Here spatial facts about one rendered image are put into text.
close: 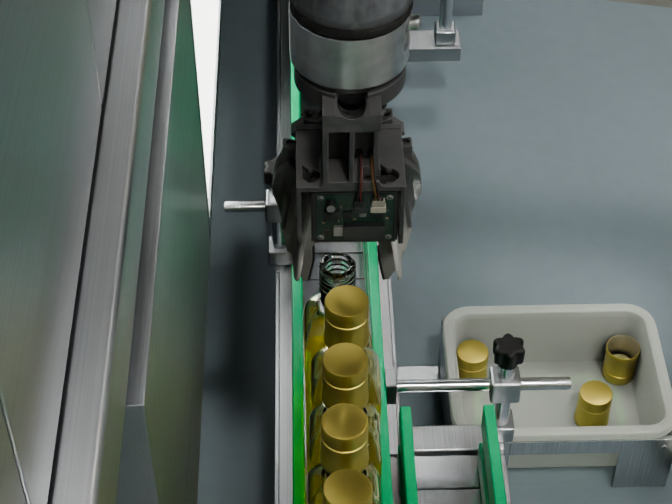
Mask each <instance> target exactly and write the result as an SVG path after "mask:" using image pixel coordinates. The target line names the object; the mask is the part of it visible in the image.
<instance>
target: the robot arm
mask: <svg viewBox="0 0 672 504"><path fill-rule="evenodd" d="M412 8H413V0H289V6H288V10H289V51H290V59H291V62H292V64H293V66H294V81H295V84H296V87H297V89H298V90H299V92H300V93H301V94H302V95H303V96H304V97H305V98H306V99H308V100H309V101H311V102H312V103H314V104H316V105H318V106H319V107H318V108H317V109H303V116H302V117H300V118H299V119H297V120H296V121H294V122H293V123H291V136H292V137H294V138H295V139H288V138H284V139H283V148H282V151H281V153H280V154H279V156H278V158H277V160H276V162H275V165H274V170H273V195H274V198H275V200H276V203H277V205H278V208H279V211H280V215H281V228H282V233H283V237H284V240H285V244H286V249H287V252H288V255H289V258H290V261H291V263H292V265H293V273H294V279H295V280H296V281H299V279H300V277H301V278H302V279H303V280H307V281H309V279H310V276H311V272H312V268H313V264H314V246H313V245H314V244H315V243H316V242H378V243H379V245H377V251H378V262H379V266H380V270H381V274H382V278H383V280H385V279H389V278H390V277H391V275H392V274H393V273H394V272H395V270H396V274H397V279H398V280H400V279H401V278H402V258H403V256H404V253H405V250H406V247H407V243H408V239H409V236H410V233H411V228H412V221H411V216H412V212H413V209H414V206H415V204H416V202H417V200H418V198H419V196H420V193H421V189H422V183H421V172H420V165H419V162H418V159H417V157H416V155H415V153H414V151H413V147H412V138H411V137H405V138H402V136H403V135H404V134H405V132H404V122H403V121H401V120H399V119H398V118H396V117H395V116H393V110H392V108H385V107H386V106H387V103H388V102H390V101H391V100H393V99H394V98H395V97H396V96H397V95H398V94H399V93H400V92H401V90H402V89H403V87H404V84H405V80H406V64H407V61H408V58H409V47H410V32H409V30H419V29H420V27H421V17H420V15H418V14H411V10H412Z"/></svg>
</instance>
